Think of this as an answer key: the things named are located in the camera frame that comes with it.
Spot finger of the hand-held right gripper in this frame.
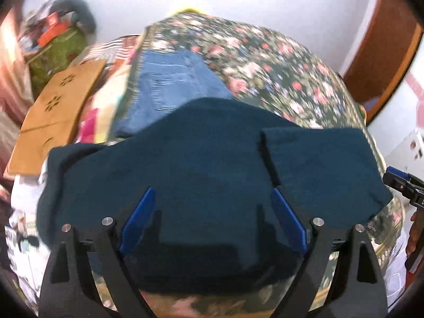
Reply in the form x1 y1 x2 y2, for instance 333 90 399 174
382 166 424 208

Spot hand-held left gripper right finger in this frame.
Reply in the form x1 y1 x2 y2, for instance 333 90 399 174
270 187 388 318

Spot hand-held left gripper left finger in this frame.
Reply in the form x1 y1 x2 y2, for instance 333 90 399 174
39 187 156 318

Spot dark teal pants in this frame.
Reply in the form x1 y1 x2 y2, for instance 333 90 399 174
36 98 394 296

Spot person's right hand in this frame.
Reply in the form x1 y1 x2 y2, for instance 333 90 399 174
406 210 420 258

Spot white cabinet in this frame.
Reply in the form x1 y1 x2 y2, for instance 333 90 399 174
367 56 424 186

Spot colourful patterned bed sheet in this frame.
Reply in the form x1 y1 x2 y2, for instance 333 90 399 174
74 61 135 146

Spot wooden door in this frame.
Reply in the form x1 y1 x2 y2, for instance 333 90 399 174
343 0 424 124

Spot blue denim jeans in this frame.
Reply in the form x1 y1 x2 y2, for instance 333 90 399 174
116 50 234 137

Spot brown cardboard box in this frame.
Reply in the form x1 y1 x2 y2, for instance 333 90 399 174
5 61 107 177

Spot floral bed blanket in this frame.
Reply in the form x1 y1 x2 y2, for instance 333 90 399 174
127 9 409 239

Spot striped cloth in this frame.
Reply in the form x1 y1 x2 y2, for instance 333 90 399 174
81 37 140 64

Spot green patterned cloth cover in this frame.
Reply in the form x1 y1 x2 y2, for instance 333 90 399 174
26 28 89 97

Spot pink curtain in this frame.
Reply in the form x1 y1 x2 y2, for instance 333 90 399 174
0 8 34 131

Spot orange box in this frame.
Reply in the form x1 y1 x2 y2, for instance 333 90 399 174
37 23 69 46

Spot grey pillow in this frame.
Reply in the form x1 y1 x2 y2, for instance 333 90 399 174
54 0 97 34

